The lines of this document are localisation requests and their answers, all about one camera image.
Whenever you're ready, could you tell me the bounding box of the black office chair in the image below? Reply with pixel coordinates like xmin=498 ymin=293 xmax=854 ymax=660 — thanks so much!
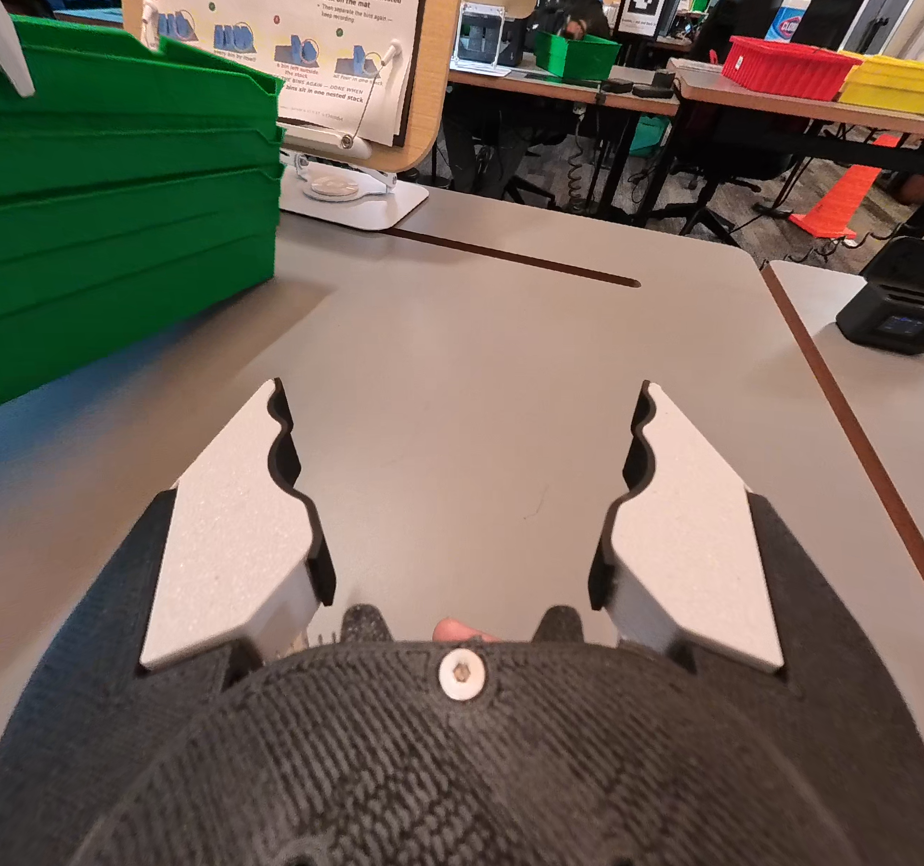
xmin=672 ymin=101 xmax=781 ymax=239

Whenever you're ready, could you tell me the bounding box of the orange traffic cone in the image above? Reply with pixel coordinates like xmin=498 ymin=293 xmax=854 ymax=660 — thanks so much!
xmin=787 ymin=137 xmax=903 ymax=242

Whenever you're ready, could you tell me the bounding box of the instruction sheet on stand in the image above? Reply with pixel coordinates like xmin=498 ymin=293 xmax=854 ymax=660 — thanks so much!
xmin=119 ymin=0 xmax=470 ymax=174

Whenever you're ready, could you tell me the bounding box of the white canister blue label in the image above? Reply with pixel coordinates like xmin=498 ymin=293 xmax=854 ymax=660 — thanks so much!
xmin=766 ymin=0 xmax=814 ymax=44

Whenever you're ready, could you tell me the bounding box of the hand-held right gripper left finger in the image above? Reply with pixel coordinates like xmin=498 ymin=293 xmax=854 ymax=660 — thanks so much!
xmin=141 ymin=378 xmax=337 ymax=672

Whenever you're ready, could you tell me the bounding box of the person's right hand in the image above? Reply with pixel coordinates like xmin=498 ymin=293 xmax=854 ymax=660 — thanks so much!
xmin=434 ymin=618 xmax=499 ymax=646

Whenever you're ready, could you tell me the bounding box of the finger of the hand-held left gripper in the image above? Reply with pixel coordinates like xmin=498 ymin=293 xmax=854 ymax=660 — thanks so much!
xmin=0 ymin=7 xmax=36 ymax=99

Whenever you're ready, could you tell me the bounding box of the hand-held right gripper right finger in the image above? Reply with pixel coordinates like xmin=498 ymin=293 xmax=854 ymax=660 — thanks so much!
xmin=588 ymin=381 xmax=786 ymax=673

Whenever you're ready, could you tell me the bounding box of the clear box white frame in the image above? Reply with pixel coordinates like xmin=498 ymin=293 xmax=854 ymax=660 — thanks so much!
xmin=455 ymin=3 xmax=506 ymax=76

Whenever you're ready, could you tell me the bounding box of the yellow plastic bin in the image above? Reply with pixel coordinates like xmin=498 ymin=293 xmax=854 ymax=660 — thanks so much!
xmin=841 ymin=55 xmax=924 ymax=116

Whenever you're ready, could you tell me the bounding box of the teal bag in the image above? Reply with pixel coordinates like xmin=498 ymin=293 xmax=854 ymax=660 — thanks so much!
xmin=629 ymin=113 xmax=672 ymax=156

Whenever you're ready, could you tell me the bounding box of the wooden-top table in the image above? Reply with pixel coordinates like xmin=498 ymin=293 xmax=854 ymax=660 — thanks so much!
xmin=448 ymin=58 xmax=680 ymax=217
xmin=672 ymin=58 xmax=924 ymax=239

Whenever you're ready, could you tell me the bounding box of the grey monitor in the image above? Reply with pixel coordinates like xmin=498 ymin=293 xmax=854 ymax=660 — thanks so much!
xmin=845 ymin=0 xmax=922 ymax=58

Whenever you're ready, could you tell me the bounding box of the black charger box with display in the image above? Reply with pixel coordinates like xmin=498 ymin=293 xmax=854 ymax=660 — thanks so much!
xmin=835 ymin=238 xmax=924 ymax=357

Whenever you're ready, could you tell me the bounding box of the red plastic bin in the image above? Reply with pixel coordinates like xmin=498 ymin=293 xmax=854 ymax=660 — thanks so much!
xmin=722 ymin=36 xmax=863 ymax=102

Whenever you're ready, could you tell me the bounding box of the black small device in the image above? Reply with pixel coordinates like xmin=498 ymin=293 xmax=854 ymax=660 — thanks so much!
xmin=600 ymin=69 xmax=677 ymax=102

